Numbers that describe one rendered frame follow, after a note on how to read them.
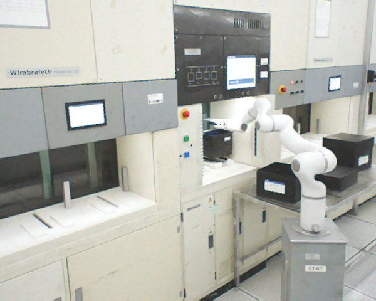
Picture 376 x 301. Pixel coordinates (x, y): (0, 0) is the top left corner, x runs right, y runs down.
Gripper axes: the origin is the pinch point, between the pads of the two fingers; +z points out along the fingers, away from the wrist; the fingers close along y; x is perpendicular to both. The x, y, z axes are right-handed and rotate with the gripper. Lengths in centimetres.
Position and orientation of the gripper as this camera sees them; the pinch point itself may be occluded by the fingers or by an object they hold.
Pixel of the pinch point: (213, 121)
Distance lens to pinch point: 278.9
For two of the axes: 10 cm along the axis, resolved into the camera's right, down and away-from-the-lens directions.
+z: -6.1, -1.7, 7.7
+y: 7.9, -1.6, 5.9
